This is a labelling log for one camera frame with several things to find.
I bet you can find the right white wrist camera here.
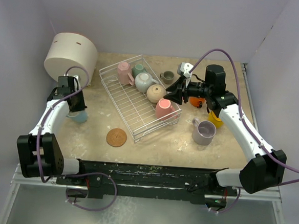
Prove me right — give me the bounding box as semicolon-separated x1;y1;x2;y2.
177;62;193;78

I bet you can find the round woven cork coaster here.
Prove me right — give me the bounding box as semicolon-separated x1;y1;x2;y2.
106;128;127;147

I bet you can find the aluminium frame rail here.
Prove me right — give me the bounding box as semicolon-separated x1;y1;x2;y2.
241;63;286;224

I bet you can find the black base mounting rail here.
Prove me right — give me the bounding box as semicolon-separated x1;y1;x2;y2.
57;160;238;207

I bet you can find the lilac mug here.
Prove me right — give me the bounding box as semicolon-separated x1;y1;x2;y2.
192;117;217;146

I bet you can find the light blue mug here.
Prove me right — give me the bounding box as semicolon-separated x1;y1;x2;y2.
67;110;88;124

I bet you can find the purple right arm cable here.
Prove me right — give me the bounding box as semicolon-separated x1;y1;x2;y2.
181;47;299;220

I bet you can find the light pink mug white inside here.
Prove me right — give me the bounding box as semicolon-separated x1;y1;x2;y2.
117;61;135;86

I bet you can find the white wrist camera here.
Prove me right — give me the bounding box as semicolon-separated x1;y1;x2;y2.
177;62;193;78
64;73;80;82

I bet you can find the orange cup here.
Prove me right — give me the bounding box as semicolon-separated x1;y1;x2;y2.
189;97;206;108

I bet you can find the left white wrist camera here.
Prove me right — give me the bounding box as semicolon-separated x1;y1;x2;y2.
64;73;80;82

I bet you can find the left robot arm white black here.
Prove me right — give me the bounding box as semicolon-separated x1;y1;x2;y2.
16;75;87;185

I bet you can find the beige round mug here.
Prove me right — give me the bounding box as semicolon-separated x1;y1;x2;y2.
146;84;166;104

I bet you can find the sage green cup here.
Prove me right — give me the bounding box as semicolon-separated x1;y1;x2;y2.
132;63;147;79

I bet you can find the olive green small cup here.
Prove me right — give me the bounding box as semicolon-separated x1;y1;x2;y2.
159;71;175;85

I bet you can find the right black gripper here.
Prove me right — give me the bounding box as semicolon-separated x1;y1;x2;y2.
163;74;212;107

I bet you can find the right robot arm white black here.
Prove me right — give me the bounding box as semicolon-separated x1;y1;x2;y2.
164;62;287;194

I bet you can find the pale grey white mug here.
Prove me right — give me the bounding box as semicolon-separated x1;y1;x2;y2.
135;72;159;93

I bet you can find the white wire dish rack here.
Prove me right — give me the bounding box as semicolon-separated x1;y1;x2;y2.
99;63;182;142

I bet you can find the coral pink mug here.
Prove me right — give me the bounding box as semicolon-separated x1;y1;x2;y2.
155;98;177;121

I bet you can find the yellow cup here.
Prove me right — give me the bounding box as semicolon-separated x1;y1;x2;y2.
208;111;224;128

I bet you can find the large white cylindrical container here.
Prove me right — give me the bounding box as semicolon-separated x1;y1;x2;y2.
44;32;98;85

